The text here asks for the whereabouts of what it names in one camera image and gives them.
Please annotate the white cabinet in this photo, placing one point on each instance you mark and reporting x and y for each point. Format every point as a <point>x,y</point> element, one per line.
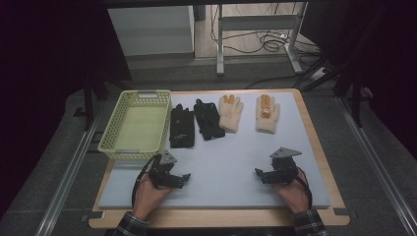
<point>154,31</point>

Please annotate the black metal stand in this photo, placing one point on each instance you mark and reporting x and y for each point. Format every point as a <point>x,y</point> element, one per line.
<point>347,78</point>
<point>90,98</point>

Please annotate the person's right hand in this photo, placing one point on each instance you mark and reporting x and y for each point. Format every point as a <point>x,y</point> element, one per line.
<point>293,196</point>

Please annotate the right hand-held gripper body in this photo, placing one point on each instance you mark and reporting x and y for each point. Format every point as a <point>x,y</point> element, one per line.
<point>284,165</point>

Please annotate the person's left hand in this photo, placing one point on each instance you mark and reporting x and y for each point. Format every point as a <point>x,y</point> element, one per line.
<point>149,198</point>

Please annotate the black glove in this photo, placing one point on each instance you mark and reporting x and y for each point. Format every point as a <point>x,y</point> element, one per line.
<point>182,128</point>
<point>207,119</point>

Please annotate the cream glove with orange fingertips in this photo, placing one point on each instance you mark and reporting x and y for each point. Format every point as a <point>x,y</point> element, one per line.
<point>230,113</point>
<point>267,116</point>

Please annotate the white metal table frame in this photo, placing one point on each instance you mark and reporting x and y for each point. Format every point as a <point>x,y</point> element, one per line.
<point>259,23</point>

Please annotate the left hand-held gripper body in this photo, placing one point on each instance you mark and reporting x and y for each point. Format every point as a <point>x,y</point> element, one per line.
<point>162,170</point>

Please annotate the aluminium floor rail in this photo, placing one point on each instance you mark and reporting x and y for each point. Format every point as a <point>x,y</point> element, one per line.
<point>380,164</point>
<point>65,177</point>

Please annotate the yellow-green plastic basket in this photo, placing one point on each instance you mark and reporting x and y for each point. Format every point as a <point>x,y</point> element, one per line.
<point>141,129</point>

